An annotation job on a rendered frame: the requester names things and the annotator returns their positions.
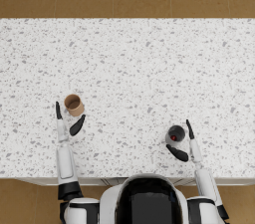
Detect brown paper cup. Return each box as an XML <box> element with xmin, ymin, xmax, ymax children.
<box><xmin>63</xmin><ymin>93</ymin><xmax>86</xmax><ymax>117</ymax></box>

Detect robot body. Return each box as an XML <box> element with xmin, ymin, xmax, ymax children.
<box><xmin>99</xmin><ymin>173</ymin><xmax>190</xmax><ymax>224</ymax></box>

